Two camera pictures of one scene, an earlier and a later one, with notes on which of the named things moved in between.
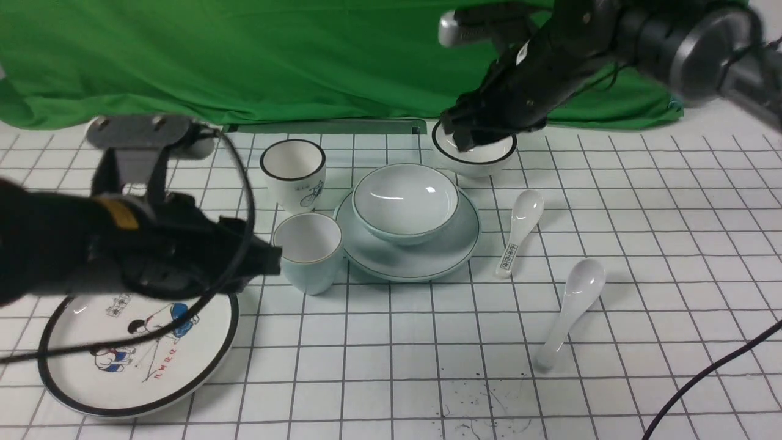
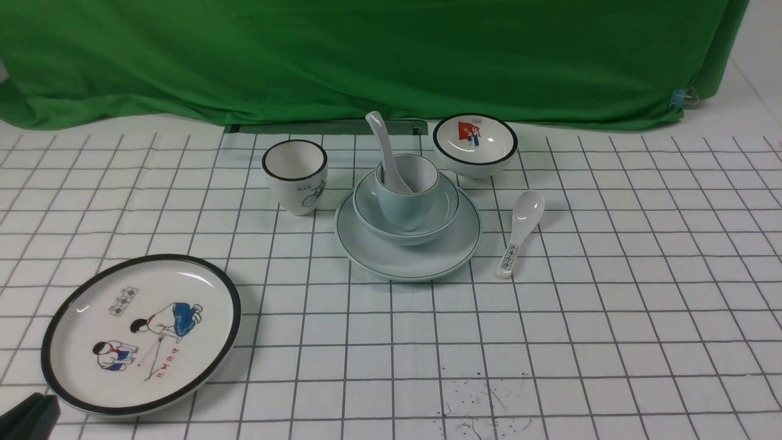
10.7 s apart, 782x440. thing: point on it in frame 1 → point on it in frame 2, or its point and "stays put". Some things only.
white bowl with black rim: (483, 161) stays put
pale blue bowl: (406, 204) stays put
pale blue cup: (311, 245) → (409, 211)
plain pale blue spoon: (584, 285) → (391, 181)
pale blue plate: (390, 261) stays put
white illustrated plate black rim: (142, 378) stays put
